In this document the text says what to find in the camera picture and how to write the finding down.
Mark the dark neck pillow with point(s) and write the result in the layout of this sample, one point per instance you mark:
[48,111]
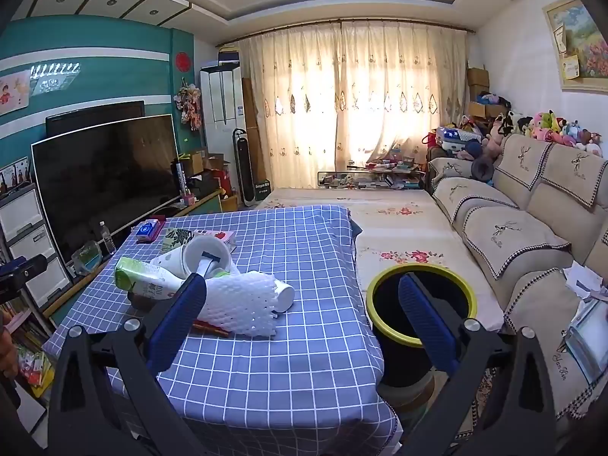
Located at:
[482,168]

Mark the beige sofa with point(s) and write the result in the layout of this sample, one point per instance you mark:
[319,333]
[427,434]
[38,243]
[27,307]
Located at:
[536,209]

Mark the row of small photos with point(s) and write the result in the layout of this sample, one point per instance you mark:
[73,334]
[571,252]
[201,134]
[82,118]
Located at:
[14,175]

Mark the white yogurt cup blue label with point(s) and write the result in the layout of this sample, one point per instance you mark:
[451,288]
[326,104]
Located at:
[199,247]

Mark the glass bowl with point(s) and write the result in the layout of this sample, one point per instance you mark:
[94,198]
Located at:
[88,256]

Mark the green wooden TV cabinet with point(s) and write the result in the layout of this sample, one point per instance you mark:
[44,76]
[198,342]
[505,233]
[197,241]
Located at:
[209,204]

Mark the open cardboard box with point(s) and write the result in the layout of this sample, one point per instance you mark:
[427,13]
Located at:
[194,161]

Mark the blue checked tablecloth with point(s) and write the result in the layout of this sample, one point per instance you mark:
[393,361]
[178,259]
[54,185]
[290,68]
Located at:
[294,365]

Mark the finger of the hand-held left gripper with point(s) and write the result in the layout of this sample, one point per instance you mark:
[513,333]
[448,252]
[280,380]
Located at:
[26,266]

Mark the red chopsticks pack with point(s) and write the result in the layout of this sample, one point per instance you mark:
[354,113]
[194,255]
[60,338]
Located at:
[211,328]

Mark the black bin with yellow rim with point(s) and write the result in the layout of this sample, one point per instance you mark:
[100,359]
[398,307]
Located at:
[380,304]

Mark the black carton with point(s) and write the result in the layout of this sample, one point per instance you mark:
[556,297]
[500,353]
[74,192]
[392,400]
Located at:
[262,190]

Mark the clear water bottle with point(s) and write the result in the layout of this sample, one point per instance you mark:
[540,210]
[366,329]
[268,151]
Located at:
[107,240]

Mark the pink milk carton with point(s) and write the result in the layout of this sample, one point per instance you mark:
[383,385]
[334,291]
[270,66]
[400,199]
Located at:
[218,236]

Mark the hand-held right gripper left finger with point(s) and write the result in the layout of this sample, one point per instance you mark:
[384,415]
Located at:
[178,323]

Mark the blue tissue packet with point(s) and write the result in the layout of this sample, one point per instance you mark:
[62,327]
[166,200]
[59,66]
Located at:
[146,229]

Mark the red round wall ornament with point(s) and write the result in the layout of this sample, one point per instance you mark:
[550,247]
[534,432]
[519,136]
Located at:
[183,60]

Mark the shelf of books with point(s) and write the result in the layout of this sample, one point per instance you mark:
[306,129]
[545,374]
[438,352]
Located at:
[33,356]

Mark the white standing air conditioner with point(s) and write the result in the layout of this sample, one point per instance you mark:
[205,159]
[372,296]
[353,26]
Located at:
[221,104]

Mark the stack of cardboard boxes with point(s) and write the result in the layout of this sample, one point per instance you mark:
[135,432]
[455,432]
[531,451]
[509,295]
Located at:
[477,85]

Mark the green white plastic bottle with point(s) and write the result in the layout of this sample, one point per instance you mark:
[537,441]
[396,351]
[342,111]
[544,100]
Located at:
[142,280]

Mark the cream embroidered curtain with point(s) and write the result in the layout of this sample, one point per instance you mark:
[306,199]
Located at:
[370,80]

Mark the floral bed sheet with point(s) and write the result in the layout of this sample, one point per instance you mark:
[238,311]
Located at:
[403,232]

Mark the children's wall poster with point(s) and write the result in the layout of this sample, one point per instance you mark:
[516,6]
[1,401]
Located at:
[14,92]

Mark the patterned brown rug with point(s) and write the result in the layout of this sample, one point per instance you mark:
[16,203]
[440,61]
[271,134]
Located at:
[489,389]

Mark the small black television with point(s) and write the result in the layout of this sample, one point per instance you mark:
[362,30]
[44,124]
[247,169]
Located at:
[95,116]

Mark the large black television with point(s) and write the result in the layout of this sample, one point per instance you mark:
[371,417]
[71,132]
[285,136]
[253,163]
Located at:
[104,185]

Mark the dark boxes on air conditioner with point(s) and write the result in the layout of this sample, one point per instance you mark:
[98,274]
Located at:
[230,56]

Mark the cluttered glass coffee table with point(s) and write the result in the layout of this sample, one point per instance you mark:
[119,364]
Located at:
[370,175]

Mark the person's left forearm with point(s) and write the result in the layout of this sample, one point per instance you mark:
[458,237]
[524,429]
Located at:
[7,351]

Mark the red flat box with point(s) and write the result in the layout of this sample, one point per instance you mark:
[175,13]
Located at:
[154,239]

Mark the translucent plastic bag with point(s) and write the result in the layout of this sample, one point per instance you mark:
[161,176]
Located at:
[589,337]

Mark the white plastic cup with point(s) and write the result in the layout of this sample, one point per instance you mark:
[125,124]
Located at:
[284,297]

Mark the pile of stuffed toys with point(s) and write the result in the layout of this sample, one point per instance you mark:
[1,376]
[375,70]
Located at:
[546,121]

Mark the black printed box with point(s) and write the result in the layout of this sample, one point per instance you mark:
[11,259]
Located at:
[179,175]

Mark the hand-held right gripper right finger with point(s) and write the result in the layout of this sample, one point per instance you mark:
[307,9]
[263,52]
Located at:
[427,323]

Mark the white drawer cabinet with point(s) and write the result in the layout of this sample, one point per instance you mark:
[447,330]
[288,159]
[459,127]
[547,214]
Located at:
[28,242]

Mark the artificial flower decoration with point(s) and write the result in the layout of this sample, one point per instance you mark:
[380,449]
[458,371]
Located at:
[190,104]

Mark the framed flower painting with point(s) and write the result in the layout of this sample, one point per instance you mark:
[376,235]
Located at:
[589,42]

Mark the white foam net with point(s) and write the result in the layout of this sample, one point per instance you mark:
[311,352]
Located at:
[237,304]

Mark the black tower fan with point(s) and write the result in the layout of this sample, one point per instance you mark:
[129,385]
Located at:
[241,171]

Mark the blue white star bag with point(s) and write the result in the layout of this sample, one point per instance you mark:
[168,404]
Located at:
[453,140]

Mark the loose white papers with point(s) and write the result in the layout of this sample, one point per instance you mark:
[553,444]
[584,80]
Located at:
[582,278]

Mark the red carton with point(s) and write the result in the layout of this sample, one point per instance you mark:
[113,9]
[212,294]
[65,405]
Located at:
[224,183]

